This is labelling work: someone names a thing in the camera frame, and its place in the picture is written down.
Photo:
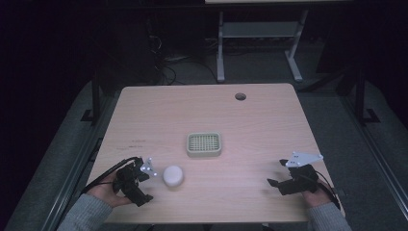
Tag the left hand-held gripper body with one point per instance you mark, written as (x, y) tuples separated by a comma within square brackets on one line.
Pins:
[(128, 179)]

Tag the white metal desk frame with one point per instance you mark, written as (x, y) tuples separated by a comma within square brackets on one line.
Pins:
[(260, 30)]

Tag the person's left hand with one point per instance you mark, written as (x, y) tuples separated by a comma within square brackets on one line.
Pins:
[(107, 192)]

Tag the white round soap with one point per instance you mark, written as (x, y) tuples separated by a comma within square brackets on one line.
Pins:
[(173, 175)]

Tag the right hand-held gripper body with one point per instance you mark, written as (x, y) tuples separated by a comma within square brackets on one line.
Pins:
[(301, 174)]

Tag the dark metal stand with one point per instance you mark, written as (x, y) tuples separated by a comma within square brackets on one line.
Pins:
[(362, 96), (95, 99)]

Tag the person's right hand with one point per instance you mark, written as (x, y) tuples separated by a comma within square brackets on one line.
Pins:
[(316, 196)]

